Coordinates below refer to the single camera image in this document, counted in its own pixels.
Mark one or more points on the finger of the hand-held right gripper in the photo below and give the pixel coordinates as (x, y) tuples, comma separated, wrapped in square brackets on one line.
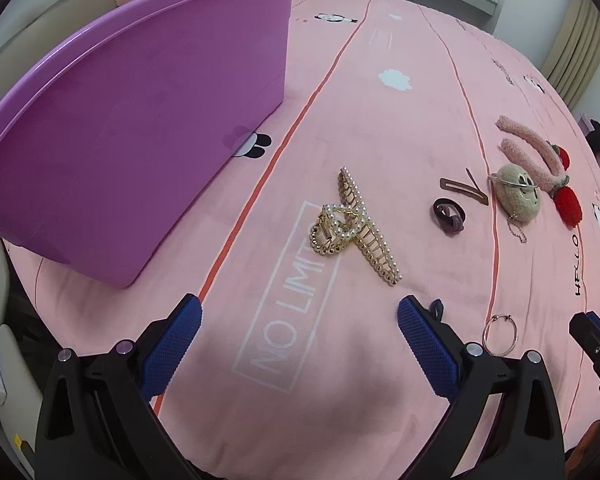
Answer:
[(592, 340)]

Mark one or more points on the pink printed bedsheet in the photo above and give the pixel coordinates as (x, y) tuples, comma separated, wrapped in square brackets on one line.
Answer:
[(405, 125)]

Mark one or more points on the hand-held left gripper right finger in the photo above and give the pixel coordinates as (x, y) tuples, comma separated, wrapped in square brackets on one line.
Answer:
[(427, 345)]

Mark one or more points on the small gold pearl claw clip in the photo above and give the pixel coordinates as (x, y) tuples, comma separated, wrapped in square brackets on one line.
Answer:
[(330, 220)]

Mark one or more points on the small dark hair accessory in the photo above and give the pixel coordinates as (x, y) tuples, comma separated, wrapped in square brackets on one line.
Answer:
[(436, 307)]

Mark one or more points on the brown snap hair clip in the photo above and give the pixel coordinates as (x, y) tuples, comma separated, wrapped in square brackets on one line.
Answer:
[(460, 186)]

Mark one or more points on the beige curtain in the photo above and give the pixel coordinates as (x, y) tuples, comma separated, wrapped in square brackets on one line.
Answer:
[(575, 55)]

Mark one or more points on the pink headband with red cherries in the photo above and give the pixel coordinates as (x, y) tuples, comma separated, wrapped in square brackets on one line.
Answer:
[(525, 132)]

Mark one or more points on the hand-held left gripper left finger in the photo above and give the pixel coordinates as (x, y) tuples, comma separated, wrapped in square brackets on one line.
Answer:
[(172, 350)]

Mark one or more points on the purple plastic basin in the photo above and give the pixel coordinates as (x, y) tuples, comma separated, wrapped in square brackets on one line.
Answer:
[(130, 135)]

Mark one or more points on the long gold pearl claw clip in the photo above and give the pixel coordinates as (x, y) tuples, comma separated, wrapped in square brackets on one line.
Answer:
[(380, 255)]

